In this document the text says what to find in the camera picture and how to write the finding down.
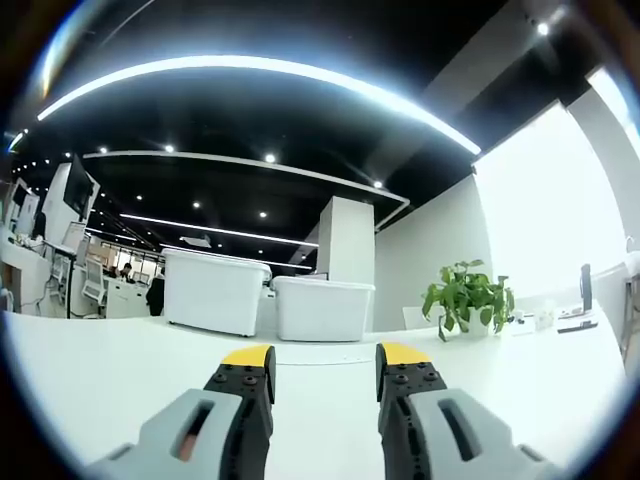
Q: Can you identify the white square pillar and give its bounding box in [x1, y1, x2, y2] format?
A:
[317, 195, 376, 334]

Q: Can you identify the white desk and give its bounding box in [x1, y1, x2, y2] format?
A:
[0, 309, 631, 480]

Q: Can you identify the white display stand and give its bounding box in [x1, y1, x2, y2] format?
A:
[44, 153, 101, 261]

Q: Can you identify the white chair backrest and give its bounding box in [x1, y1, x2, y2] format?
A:
[402, 305, 446, 331]

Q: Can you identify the white plastic storage box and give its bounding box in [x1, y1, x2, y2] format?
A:
[160, 246, 275, 337]
[271, 275, 377, 344]

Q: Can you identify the potted green plant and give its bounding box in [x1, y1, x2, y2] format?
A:
[420, 258, 516, 344]

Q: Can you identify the black flat device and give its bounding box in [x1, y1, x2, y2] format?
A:
[557, 319, 600, 335]
[579, 263, 594, 314]

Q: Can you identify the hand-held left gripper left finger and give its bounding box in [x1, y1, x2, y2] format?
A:
[82, 344, 277, 480]

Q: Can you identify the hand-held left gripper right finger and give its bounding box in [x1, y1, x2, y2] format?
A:
[374, 341, 561, 480]

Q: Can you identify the long curved ceiling light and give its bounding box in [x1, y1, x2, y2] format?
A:
[36, 54, 482, 155]

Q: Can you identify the white office chair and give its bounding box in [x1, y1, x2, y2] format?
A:
[82, 259, 110, 307]

